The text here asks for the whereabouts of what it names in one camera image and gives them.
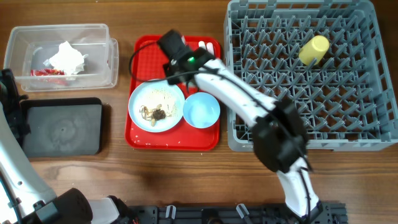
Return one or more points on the light blue bowl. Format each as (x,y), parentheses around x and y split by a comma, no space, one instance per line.
(201,110)

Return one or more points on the yellow plastic cup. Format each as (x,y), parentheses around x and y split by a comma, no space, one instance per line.
(314,49)

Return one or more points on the white napkin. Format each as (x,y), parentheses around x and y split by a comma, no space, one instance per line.
(68,60)

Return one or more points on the red snack wrapper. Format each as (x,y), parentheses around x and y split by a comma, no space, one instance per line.
(47,72)

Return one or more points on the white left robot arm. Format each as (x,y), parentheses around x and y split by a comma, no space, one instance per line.
(27,194)

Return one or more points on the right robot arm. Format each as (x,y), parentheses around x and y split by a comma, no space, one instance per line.
(279,136)

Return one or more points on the grey dishwasher rack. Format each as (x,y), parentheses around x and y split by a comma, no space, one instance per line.
(346,101)

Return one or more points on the light blue plate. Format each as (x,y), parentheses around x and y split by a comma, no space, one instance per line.
(151,94)

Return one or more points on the white plastic fork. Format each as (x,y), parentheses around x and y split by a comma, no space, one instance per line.
(210,48)

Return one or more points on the white plastic spoon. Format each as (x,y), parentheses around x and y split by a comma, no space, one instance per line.
(201,44)

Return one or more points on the red plastic tray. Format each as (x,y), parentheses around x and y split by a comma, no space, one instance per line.
(147,65)

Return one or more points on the black tray bin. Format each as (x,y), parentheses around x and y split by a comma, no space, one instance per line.
(63,127)

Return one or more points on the clear plastic bin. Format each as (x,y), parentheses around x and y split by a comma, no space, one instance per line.
(30,46)

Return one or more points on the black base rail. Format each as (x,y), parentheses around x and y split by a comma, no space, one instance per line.
(278,213)

